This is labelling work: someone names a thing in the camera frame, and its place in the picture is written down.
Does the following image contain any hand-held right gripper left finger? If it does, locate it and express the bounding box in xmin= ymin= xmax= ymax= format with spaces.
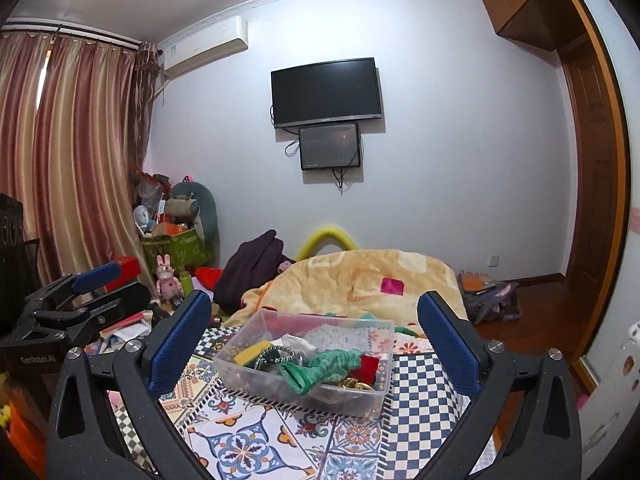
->
xmin=46 ymin=290 xmax=215 ymax=480

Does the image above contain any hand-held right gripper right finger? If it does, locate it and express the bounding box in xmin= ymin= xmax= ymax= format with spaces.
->
xmin=416 ymin=290 xmax=583 ymax=480

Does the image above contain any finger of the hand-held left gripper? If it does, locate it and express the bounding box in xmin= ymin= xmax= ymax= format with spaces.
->
xmin=22 ymin=261 xmax=124 ymax=311
xmin=21 ymin=281 xmax=152 ymax=334

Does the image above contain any yellow cloth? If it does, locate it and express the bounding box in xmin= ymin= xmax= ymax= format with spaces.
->
xmin=234 ymin=340 xmax=274 ymax=369

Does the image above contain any red cloth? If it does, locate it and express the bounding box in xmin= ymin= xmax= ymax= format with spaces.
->
xmin=357 ymin=355 xmax=382 ymax=382

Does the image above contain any clear plastic storage box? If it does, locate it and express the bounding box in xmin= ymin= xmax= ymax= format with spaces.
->
xmin=213 ymin=308 xmax=396 ymax=419

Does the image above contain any gold chain ornament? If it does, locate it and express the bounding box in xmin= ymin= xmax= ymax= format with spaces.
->
xmin=340 ymin=377 xmax=379 ymax=393

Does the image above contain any green knitted sock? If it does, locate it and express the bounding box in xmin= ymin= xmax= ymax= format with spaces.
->
xmin=277 ymin=347 xmax=364 ymax=397

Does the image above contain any red box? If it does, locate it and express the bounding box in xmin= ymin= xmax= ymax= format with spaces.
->
xmin=104 ymin=256 xmax=141 ymax=292

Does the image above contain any pile of papers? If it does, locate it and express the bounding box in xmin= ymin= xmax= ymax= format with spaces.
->
xmin=85 ymin=310 xmax=157 ymax=357

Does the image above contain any pink rabbit toy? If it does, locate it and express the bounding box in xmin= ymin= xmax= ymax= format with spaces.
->
xmin=156 ymin=254 xmax=184 ymax=302

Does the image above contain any purple backpack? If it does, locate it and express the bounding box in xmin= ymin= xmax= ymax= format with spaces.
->
xmin=462 ymin=281 xmax=524 ymax=324

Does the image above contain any dark wooden chair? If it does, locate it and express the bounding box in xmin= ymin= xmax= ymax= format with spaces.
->
xmin=22 ymin=239 xmax=42 ymax=282

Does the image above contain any red garment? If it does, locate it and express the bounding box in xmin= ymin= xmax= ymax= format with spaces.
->
xmin=194 ymin=266 xmax=226 ymax=292

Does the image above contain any orange notebook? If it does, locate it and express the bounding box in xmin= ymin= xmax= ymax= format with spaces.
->
xmin=457 ymin=270 xmax=497 ymax=294

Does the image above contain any green storage box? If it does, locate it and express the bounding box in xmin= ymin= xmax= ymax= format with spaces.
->
xmin=141 ymin=227 xmax=211 ymax=272

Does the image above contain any grey plastic bag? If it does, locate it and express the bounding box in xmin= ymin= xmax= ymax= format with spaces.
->
xmin=133 ymin=172 xmax=173 ymax=236

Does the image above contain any dark purple clothing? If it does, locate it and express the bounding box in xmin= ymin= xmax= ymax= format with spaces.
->
xmin=215 ymin=230 xmax=296 ymax=315

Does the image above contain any grey green plush toy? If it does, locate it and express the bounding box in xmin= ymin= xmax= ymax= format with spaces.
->
xmin=167 ymin=180 xmax=219 ymax=262

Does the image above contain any colourful patterned tablecloth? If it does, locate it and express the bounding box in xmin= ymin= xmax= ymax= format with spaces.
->
xmin=107 ymin=320 xmax=474 ymax=480

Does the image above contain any striped brown curtain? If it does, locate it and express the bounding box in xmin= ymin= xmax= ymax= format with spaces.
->
xmin=0 ymin=30 xmax=151 ymax=287

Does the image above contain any yellow patterned blanket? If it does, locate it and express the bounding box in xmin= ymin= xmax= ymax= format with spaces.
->
xmin=230 ymin=248 xmax=469 ymax=332

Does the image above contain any patterned sheer curtain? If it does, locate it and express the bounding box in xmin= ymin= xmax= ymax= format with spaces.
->
xmin=132 ymin=40 xmax=167 ymax=187

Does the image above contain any white appliance with stickers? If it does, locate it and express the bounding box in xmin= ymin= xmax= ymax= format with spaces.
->
xmin=582 ymin=310 xmax=640 ymax=461

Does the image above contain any small black monitor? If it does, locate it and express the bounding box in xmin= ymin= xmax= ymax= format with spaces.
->
xmin=298 ymin=122 xmax=362 ymax=171

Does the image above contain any white air conditioner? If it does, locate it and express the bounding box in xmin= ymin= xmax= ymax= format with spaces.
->
xmin=159 ymin=15 xmax=249 ymax=79

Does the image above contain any wooden overhead cabinet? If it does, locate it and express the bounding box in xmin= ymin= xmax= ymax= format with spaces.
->
xmin=479 ymin=0 xmax=593 ymax=52

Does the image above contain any yellow foam ring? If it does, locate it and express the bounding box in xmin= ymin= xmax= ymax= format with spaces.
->
xmin=297 ymin=226 xmax=360 ymax=262

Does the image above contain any wooden door frame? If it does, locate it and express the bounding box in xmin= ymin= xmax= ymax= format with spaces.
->
xmin=555 ymin=0 xmax=632 ymax=387

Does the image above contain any curtain rail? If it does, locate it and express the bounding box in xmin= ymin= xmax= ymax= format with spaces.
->
xmin=0 ymin=19 xmax=143 ymax=52

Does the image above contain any black wall television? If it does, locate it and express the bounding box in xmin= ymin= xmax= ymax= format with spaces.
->
xmin=270 ymin=57 xmax=385 ymax=129

